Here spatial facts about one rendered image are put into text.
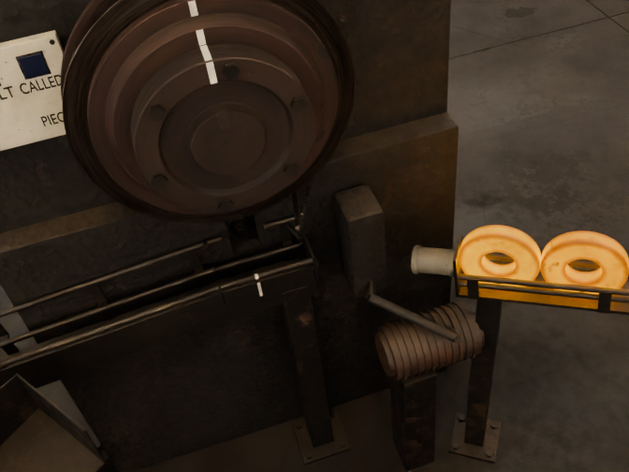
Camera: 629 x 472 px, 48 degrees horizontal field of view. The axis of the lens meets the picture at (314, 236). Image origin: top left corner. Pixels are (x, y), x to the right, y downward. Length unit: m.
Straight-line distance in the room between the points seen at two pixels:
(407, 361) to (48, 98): 0.87
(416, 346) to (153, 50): 0.83
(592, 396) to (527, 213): 0.74
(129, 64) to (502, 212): 1.75
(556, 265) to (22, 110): 1.00
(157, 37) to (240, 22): 0.12
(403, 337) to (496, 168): 1.34
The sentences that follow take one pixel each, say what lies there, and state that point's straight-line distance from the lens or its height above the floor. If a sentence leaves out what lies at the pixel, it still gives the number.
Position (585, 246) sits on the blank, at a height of 0.79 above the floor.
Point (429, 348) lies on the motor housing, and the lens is 1.55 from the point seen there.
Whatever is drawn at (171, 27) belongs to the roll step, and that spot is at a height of 1.28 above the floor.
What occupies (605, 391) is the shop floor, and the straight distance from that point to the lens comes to 2.16.
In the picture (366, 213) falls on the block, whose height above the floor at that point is 0.80.
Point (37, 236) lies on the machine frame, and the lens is 1.44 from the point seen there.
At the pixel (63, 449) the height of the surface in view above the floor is 0.61.
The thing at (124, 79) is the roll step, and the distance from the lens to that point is 1.08.
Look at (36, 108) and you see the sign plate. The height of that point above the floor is 1.12.
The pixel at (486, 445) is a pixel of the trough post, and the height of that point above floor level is 0.01.
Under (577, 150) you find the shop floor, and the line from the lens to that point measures 2.88.
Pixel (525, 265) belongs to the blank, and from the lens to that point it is 1.43.
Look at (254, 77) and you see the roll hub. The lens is 1.05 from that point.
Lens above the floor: 1.76
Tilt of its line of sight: 45 degrees down
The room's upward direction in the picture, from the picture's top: 8 degrees counter-clockwise
